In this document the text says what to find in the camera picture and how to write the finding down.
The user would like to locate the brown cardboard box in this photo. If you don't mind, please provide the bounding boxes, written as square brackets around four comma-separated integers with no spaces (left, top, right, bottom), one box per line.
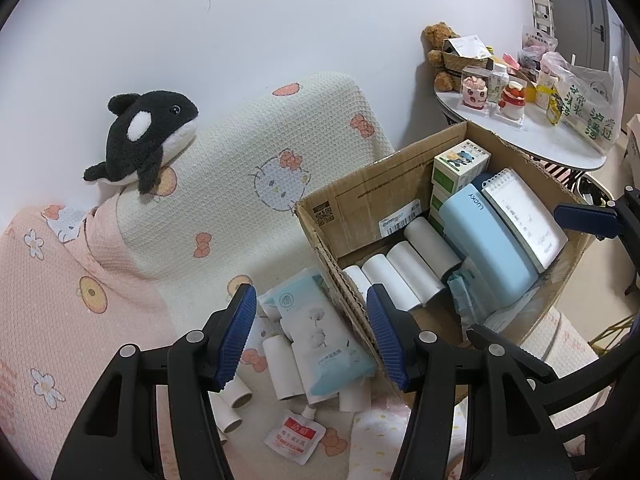
[295,120,597,393]

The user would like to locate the small white bottle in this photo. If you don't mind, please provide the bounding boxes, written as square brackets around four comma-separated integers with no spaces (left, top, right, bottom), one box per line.
[487,62,510,103]

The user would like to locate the cream printed pillow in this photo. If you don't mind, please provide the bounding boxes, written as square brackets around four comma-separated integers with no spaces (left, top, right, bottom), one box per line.
[82,72,397,311]

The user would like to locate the light blue case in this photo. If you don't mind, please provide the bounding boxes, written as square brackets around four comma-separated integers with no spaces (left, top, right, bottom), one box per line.
[439,180,541,311]

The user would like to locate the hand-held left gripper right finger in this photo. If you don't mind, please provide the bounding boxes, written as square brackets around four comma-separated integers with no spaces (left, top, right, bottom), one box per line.
[366,284,578,480]

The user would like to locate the yellow small box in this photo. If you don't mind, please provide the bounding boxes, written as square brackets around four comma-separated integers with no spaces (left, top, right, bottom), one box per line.
[525,72,558,111]

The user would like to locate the light blue tissue packet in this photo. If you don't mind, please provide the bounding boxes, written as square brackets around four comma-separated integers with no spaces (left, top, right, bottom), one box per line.
[257,267,377,406]

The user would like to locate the black white orca plush toy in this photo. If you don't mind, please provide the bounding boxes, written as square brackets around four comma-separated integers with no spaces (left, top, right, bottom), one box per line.
[82,90,199,196]

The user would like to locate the pink plastic bag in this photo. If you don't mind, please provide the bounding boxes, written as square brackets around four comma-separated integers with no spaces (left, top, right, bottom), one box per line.
[540,50,573,78]

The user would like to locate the green white small carton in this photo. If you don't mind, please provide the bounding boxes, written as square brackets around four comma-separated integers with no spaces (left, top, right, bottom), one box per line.
[429,187,453,233]

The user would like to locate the pile of white paper rolls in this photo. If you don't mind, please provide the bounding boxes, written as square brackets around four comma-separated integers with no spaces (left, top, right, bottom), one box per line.
[207,305,371,433]

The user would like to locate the white spiral notepad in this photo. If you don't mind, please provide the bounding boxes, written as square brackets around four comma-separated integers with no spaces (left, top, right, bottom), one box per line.
[481,169,570,272]

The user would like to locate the white paper tube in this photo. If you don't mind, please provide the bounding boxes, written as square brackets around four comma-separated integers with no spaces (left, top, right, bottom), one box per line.
[403,217,462,281]
[361,254,418,312]
[342,265,373,293]
[386,241,446,307]

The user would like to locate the white quilt with pink print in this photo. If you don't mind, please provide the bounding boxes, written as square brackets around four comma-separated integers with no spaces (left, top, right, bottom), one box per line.
[517,309,601,378]

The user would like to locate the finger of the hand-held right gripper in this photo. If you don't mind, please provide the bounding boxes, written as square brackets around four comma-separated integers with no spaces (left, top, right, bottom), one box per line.
[465,324,640,417]
[554,202,623,240]

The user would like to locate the red white spout pouch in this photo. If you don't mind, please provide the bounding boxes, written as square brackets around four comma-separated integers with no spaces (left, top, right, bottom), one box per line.
[264,406,327,463]

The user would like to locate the white green printed plastic bag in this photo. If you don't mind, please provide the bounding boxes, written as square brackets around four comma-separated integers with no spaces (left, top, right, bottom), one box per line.
[547,55,626,157]

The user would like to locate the white flat packet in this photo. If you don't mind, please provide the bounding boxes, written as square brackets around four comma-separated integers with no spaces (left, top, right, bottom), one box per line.
[482,280,551,336]

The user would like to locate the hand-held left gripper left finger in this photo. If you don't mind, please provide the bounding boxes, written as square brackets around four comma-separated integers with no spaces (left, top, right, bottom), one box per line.
[50,282,258,480]

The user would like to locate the green white cartoon carton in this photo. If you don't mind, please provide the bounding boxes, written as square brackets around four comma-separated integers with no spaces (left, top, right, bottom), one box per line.
[432,139,491,196]

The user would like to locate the white card box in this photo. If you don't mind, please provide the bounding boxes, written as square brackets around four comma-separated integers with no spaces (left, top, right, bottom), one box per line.
[442,35,493,61]

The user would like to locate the red white figurine in case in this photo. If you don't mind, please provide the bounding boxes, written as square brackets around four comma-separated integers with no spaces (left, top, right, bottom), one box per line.
[495,77,529,126]

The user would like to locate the pink cream printed blanket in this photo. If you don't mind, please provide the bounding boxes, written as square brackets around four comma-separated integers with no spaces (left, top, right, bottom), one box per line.
[0,202,601,480]

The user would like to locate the woven basket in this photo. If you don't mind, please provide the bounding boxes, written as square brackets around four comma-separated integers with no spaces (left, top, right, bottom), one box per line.
[442,50,490,81]

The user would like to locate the brown teddy bear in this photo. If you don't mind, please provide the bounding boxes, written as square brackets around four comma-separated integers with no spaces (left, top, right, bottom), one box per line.
[421,21,463,93]

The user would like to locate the white printed cloth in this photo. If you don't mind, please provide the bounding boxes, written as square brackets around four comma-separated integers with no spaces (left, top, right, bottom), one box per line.
[350,402,416,480]

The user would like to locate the white round side table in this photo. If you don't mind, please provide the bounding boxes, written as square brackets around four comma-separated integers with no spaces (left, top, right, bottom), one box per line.
[432,80,608,171]

